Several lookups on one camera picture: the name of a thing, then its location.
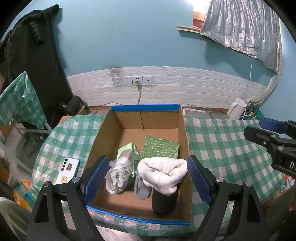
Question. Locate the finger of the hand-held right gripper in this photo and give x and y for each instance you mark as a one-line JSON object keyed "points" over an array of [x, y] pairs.
{"points": [[272, 125], [259, 135]]}

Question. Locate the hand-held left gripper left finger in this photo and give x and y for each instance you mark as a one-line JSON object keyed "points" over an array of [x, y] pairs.
{"points": [[97, 176]]}

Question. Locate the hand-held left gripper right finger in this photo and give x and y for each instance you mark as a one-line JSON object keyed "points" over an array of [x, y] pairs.
{"points": [[198, 178]]}

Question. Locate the white grey patterned sock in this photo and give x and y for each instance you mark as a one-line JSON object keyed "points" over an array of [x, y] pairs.
{"points": [[118, 178]]}

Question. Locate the white towel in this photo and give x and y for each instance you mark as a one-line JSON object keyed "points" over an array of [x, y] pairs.
{"points": [[161, 173]]}

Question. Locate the light green cloth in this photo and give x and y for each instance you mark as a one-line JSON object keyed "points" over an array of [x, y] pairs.
{"points": [[126, 148]]}

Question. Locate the black sock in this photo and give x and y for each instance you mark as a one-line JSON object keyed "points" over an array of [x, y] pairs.
{"points": [[164, 204]]}

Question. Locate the blue-sided cardboard box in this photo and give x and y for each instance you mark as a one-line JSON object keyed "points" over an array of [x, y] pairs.
{"points": [[129, 139]]}

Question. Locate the green bubble wrap sheet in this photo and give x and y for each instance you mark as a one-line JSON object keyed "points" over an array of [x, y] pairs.
{"points": [[159, 148]]}

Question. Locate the person's right hand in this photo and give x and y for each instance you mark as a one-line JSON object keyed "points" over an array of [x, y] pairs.
{"points": [[292, 205]]}

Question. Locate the white plastic bag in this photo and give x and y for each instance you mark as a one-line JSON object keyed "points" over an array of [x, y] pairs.
{"points": [[286, 185]]}

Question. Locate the white power strip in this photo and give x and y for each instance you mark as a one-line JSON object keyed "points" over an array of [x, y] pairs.
{"points": [[248, 114]]}

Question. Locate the white smartphone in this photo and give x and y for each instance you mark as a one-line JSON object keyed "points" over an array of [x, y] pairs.
{"points": [[67, 170]]}

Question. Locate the green checkered tablecloth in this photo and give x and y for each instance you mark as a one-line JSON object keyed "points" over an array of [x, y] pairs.
{"points": [[219, 150]]}

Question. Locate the white electric kettle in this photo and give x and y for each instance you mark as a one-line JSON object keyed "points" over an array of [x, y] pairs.
{"points": [[235, 109]]}

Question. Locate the black cylindrical device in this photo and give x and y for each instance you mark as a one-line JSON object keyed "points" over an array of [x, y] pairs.
{"points": [[74, 104]]}

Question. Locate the colourful checkered bag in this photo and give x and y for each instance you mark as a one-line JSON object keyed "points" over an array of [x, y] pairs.
{"points": [[23, 194]]}

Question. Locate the grey metal rack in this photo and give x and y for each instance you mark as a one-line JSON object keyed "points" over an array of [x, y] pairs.
{"points": [[25, 139]]}

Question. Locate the person's grey-green trousers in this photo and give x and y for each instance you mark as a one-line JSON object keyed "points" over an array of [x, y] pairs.
{"points": [[11, 220]]}

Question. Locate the silver foil curtain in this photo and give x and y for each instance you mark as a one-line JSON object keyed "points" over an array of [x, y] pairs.
{"points": [[242, 27]]}

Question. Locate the green checkered hanging cloth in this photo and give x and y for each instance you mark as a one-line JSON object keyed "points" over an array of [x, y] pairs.
{"points": [[20, 99]]}

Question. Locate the black hanging coat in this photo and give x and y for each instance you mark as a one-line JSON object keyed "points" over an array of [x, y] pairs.
{"points": [[34, 69]]}

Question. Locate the wooden window sill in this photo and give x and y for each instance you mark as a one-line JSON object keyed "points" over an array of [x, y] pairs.
{"points": [[188, 29]]}

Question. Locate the brown cardboard panel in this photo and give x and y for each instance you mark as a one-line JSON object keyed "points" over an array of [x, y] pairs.
{"points": [[198, 15]]}

